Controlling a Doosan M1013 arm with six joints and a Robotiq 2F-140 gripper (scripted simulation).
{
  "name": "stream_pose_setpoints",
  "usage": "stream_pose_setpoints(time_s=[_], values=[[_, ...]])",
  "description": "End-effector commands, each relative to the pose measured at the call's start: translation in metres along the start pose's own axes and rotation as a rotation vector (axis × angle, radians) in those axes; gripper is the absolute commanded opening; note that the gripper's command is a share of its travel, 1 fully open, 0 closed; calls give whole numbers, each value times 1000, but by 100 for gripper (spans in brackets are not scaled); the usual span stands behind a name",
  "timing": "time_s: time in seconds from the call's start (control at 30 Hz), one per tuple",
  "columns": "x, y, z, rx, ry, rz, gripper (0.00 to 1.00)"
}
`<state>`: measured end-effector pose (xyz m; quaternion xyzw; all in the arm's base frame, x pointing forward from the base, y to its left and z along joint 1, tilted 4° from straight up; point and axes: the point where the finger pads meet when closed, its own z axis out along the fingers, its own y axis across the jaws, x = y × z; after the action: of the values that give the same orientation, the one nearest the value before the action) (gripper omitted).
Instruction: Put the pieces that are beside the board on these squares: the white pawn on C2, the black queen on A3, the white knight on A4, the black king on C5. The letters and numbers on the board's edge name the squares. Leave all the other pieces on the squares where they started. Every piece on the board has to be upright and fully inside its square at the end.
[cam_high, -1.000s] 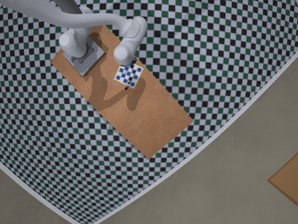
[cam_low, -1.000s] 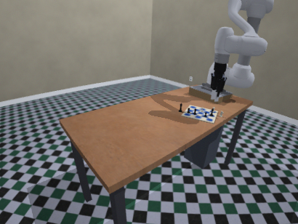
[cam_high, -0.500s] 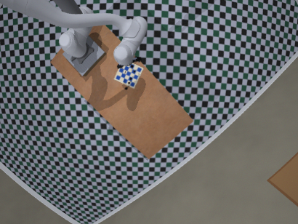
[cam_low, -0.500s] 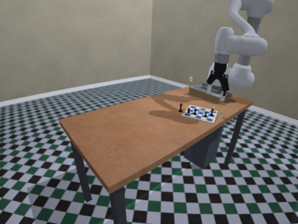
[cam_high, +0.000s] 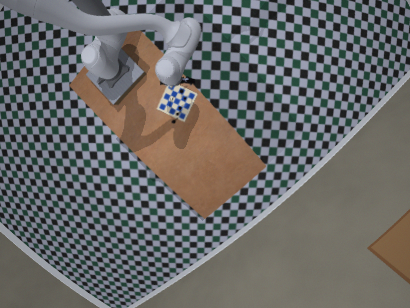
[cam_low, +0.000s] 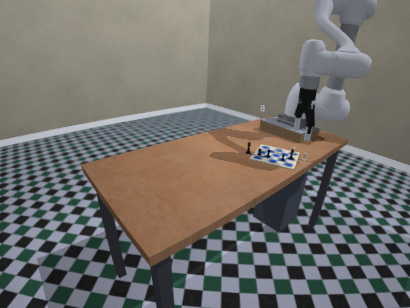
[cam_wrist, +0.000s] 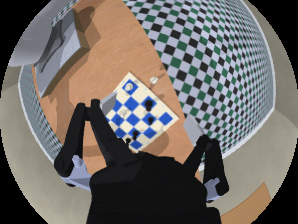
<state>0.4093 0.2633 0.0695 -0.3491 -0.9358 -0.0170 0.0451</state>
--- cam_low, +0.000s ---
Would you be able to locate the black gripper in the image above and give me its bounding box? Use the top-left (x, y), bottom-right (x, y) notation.
top-left (294, 88), bottom-right (317, 141)

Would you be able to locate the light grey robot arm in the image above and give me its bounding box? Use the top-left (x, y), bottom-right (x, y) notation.
top-left (277, 0), bottom-right (377, 127)

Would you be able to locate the blue and white chessboard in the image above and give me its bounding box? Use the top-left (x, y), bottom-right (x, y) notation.
top-left (249, 144), bottom-right (300, 170)

